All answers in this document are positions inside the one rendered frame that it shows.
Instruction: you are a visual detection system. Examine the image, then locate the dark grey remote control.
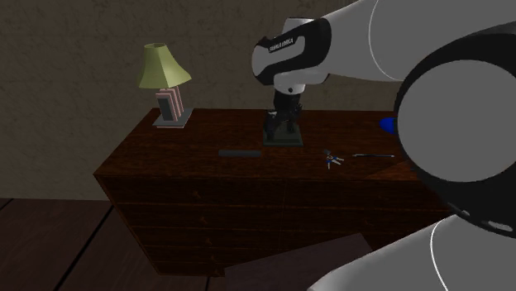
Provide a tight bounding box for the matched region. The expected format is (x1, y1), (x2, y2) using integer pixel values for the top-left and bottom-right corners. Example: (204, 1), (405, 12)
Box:
(217, 149), (263, 158)

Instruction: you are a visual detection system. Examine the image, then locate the bunch of keys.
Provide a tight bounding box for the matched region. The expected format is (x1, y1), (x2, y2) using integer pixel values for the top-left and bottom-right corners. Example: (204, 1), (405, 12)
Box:
(322, 148), (346, 170)

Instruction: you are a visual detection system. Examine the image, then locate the blue round object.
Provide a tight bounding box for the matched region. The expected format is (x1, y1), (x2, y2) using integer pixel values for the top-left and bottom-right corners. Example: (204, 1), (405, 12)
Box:
(378, 117), (399, 136)

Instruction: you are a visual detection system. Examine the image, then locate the dark wooden chest of drawers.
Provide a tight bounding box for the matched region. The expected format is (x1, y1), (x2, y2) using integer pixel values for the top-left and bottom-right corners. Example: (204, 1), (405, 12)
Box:
(93, 107), (453, 278)

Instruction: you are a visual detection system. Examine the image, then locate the green shade table lamp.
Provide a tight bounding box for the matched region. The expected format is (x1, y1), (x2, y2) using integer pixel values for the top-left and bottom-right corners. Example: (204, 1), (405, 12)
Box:
(136, 42), (195, 130)

